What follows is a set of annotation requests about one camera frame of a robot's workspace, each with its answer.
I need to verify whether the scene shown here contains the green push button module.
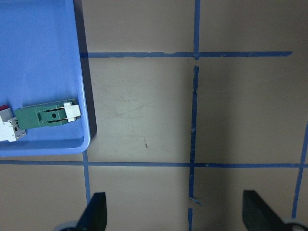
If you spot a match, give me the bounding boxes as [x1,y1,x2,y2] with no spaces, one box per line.
[14,98,81,130]

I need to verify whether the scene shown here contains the white contact block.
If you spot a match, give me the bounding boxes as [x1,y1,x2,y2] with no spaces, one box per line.
[0,105,26,142]

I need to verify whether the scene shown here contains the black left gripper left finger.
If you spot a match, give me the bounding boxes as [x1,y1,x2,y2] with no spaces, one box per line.
[75,192,107,231]

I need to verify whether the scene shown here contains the blue plastic tray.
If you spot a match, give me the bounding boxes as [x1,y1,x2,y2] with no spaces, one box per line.
[0,0,93,157]

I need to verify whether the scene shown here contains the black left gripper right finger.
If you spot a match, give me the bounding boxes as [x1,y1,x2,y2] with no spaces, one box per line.
[242,190,285,231]

